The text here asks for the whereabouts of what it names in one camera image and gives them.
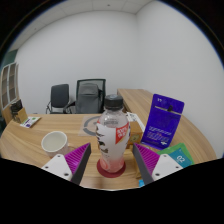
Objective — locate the small light blue box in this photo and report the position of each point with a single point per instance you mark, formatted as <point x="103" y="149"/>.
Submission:
<point x="141" y="183"/>

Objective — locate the colourful printed booklet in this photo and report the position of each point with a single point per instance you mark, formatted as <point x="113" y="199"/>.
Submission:
<point x="30" y="122"/>

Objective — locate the black carton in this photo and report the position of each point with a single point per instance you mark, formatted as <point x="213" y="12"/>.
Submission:
<point x="15" y="107"/>

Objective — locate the green flat package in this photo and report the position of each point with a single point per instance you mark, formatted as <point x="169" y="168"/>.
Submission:
<point x="180" y="156"/>

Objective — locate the clear pink drink bottle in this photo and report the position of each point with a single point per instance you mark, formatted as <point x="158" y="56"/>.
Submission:
<point x="111" y="140"/>

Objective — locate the wooden side desk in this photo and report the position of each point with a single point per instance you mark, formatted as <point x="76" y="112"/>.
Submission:
<point x="133" y="96"/>

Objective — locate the purple hanging package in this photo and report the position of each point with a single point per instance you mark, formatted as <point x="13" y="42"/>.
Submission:
<point x="163" y="123"/>

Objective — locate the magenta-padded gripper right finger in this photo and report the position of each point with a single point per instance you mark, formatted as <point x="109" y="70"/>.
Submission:
<point x="165" y="165"/>

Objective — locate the flat round red coaster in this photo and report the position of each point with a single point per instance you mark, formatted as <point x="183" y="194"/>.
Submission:
<point x="101" y="171"/>

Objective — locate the wooden glass-door cabinet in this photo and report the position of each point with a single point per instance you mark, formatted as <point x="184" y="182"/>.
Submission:
<point x="8" y="85"/>

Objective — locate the white bear-print mug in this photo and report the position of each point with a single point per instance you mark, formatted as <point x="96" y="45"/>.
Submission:
<point x="55" y="143"/>

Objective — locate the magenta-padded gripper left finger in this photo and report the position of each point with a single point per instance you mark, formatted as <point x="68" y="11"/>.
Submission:
<point x="56" y="165"/>

